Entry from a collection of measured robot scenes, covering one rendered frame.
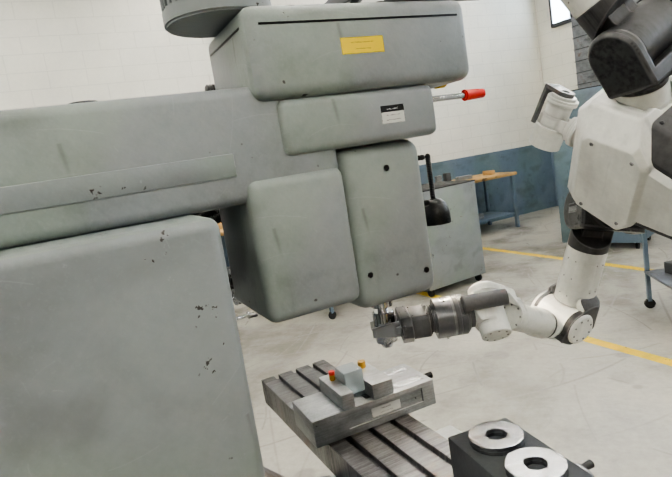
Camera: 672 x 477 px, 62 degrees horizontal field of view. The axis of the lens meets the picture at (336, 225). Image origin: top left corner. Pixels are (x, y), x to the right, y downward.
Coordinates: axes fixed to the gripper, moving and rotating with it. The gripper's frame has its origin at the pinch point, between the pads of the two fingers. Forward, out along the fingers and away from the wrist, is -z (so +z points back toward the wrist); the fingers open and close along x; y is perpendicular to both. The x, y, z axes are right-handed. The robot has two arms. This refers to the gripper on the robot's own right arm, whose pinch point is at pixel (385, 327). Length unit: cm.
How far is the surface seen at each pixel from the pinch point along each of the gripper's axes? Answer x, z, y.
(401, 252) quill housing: 8.7, 5.2, -17.6
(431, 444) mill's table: -2.7, 6.3, 30.6
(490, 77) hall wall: -855, 297, -117
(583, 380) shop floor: -207, 128, 125
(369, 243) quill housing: 11.6, -1.0, -21.1
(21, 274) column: 48, -47, -31
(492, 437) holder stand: 30.3, 13.1, 11.9
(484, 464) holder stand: 37.5, 9.7, 11.9
